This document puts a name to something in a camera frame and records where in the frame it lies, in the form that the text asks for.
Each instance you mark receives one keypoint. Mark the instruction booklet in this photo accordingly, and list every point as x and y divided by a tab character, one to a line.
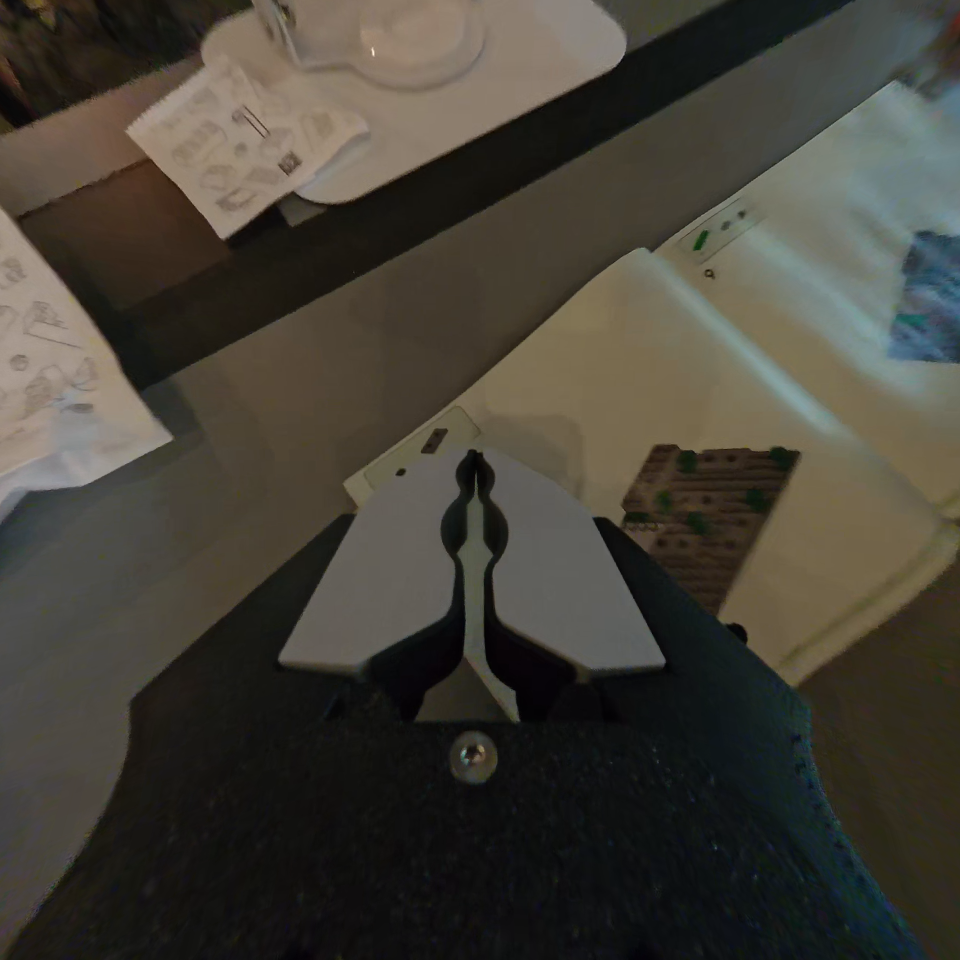
675	360

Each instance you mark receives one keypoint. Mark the clear round dome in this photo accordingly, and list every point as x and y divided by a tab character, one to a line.
420	52

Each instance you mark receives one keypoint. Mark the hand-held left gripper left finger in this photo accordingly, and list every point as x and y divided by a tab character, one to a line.
367	585

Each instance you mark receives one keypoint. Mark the folded printed leaflet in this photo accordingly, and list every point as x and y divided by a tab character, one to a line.
225	150

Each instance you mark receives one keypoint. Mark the white tray with clear dish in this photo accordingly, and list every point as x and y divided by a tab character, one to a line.
540	45

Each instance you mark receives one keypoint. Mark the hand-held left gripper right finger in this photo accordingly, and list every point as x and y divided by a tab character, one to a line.
577	585

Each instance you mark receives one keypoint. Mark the white printed paper bag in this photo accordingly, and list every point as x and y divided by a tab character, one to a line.
60	375

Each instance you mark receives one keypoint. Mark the grey desk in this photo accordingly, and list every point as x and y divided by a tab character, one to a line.
262	420

